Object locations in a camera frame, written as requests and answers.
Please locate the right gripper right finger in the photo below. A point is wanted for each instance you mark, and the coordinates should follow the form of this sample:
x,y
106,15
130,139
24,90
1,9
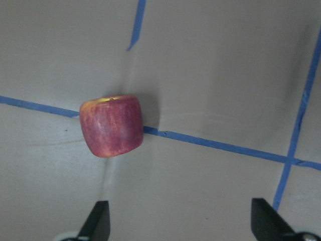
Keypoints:
x,y
267,224

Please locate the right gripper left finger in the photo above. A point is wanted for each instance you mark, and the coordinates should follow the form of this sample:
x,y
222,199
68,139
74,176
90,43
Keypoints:
x,y
97,225

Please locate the light red striped apple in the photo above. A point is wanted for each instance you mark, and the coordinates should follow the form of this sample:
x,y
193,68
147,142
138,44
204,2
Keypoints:
x,y
112,126

